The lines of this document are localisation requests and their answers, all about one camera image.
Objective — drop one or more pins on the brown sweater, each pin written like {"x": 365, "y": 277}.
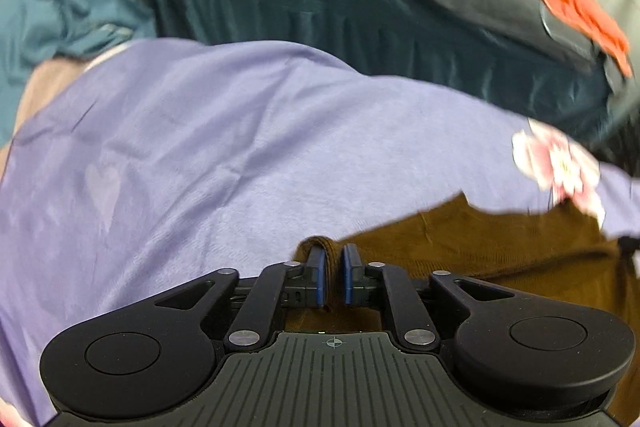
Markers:
{"x": 475, "y": 247}

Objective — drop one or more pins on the light grey cloth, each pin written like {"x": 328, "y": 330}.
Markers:
{"x": 560, "y": 29}

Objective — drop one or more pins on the orange cloth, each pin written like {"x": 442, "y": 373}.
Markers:
{"x": 575, "y": 2}

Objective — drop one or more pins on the purple floral blanket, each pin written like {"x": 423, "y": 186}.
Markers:
{"x": 225, "y": 132}

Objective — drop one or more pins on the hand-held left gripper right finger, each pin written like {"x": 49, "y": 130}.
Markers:
{"x": 350, "y": 279}

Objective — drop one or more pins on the teal bed sheet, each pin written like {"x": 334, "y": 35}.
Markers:
{"x": 50, "y": 17}

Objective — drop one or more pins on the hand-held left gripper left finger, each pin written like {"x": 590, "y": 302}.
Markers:
{"x": 316, "y": 277}

